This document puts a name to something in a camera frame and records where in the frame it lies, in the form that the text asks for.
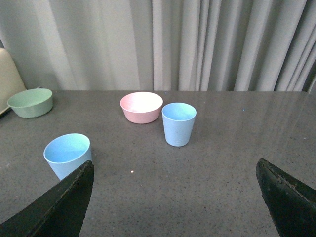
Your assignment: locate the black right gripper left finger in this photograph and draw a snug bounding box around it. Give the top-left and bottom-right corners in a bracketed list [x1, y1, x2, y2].
[0, 160, 94, 237]

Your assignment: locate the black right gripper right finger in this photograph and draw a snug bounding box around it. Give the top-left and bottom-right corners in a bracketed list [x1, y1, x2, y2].
[256, 158, 316, 237]

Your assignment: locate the blue cup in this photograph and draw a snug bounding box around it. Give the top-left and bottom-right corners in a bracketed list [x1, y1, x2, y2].
[162, 102, 197, 147]
[43, 133, 92, 180]

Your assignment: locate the green bowl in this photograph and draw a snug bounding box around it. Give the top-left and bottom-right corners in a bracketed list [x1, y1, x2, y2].
[7, 88, 53, 119]

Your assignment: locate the pink bowl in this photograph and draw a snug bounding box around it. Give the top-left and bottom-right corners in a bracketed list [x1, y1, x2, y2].
[120, 91, 163, 124]

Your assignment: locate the cream rounded object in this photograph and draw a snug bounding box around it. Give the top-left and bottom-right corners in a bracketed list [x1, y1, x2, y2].
[0, 48, 26, 115]

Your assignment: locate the grey pleated curtain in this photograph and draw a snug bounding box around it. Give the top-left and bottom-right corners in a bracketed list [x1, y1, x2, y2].
[0, 0, 316, 92]

